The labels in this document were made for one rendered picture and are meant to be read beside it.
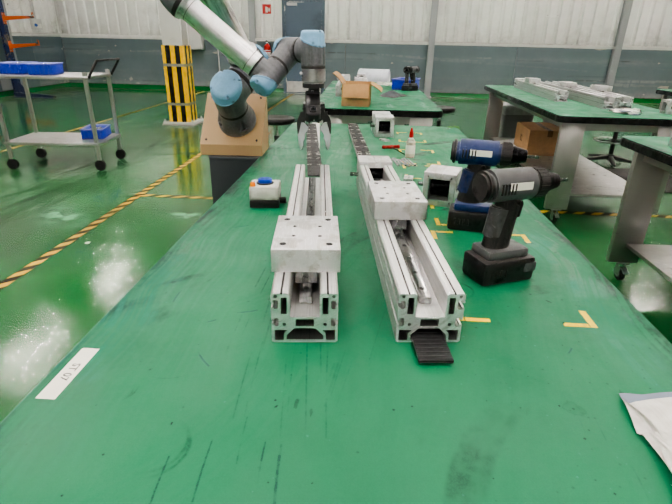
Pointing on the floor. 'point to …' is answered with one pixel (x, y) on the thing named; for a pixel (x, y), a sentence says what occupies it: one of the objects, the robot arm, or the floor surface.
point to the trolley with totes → (100, 133)
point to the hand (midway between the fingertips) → (314, 147)
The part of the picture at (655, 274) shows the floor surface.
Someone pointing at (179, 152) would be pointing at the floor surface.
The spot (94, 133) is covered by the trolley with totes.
